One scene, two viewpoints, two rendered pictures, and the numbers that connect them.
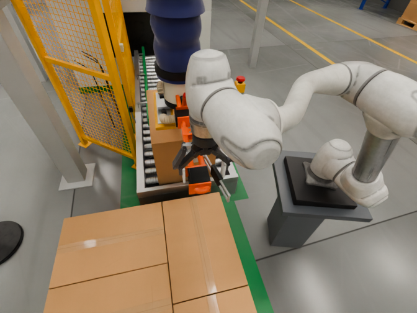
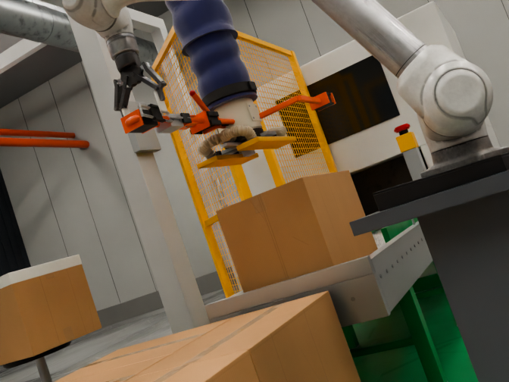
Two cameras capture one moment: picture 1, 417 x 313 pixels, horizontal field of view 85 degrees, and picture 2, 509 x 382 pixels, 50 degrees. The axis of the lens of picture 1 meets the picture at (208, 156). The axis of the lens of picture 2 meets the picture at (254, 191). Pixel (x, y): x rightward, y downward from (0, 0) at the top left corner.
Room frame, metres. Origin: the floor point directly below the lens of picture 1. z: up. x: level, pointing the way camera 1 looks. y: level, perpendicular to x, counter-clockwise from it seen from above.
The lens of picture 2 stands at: (-0.58, -1.28, 0.79)
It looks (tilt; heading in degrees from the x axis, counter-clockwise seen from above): 5 degrees up; 42
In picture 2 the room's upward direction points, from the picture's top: 19 degrees counter-clockwise
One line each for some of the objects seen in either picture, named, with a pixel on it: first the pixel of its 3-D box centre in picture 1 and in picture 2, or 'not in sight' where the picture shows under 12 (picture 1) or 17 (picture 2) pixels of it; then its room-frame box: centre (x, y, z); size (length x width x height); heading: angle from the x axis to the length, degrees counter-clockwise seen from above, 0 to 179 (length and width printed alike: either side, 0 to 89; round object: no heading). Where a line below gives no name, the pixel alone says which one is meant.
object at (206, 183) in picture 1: (197, 179); (140, 121); (0.48, 0.03, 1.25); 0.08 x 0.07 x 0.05; 14
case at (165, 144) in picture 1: (179, 133); (302, 232); (1.28, 0.22, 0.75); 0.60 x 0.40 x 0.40; 16
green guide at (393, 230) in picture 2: not in sight; (423, 214); (2.47, 0.27, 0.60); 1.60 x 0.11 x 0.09; 16
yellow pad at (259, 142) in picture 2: not in sight; (266, 139); (1.08, 0.08, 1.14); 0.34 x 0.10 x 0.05; 14
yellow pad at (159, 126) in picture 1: (163, 106); (228, 156); (1.04, 0.26, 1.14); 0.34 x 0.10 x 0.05; 14
